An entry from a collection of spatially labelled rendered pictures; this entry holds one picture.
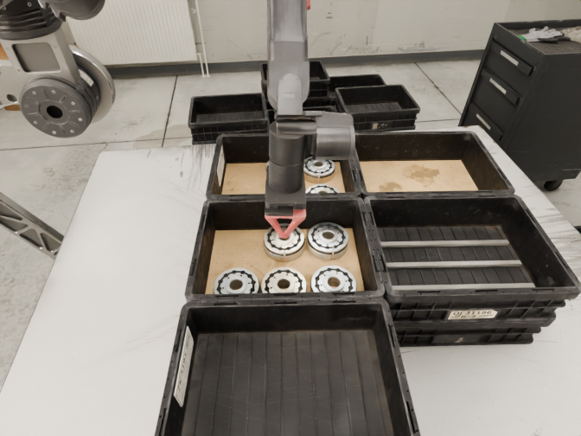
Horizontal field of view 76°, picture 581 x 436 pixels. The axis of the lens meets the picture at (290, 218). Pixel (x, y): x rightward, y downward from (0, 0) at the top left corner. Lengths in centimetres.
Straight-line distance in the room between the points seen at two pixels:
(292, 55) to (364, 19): 347
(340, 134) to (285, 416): 50
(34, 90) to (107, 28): 291
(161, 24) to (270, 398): 339
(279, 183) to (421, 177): 71
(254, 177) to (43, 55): 59
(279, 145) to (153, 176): 96
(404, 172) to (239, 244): 58
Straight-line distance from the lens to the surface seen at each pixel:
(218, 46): 391
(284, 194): 61
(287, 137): 55
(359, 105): 232
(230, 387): 78
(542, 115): 237
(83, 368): 105
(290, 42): 57
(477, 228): 112
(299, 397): 77
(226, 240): 99
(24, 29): 95
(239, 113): 221
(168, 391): 69
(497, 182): 117
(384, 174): 121
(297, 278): 86
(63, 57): 99
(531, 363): 109
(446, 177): 126
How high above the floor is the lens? 155
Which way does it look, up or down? 45 degrees down
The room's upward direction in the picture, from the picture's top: straight up
